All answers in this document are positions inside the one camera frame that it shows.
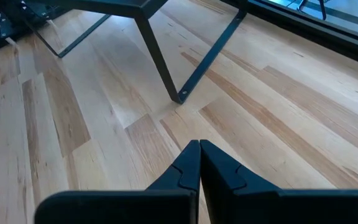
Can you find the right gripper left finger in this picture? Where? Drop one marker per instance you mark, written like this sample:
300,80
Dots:
166,202

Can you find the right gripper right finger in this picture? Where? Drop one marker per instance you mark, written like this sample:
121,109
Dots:
244,202

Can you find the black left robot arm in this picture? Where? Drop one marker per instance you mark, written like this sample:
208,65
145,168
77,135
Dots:
2,28

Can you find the black perforated metal shelf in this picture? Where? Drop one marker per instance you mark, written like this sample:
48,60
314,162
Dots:
155,56

